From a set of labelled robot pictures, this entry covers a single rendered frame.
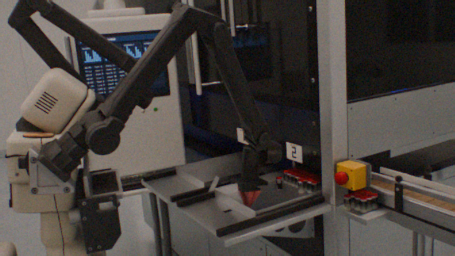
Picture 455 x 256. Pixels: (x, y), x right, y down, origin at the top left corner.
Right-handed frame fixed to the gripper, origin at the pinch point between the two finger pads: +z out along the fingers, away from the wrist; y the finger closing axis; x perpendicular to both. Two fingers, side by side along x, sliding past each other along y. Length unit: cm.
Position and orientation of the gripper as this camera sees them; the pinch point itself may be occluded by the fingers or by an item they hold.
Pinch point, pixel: (247, 208)
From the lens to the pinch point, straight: 142.9
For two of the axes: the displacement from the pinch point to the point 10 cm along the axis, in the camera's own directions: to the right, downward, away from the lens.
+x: -5.0, -1.5, 8.5
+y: 8.6, 0.0, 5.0
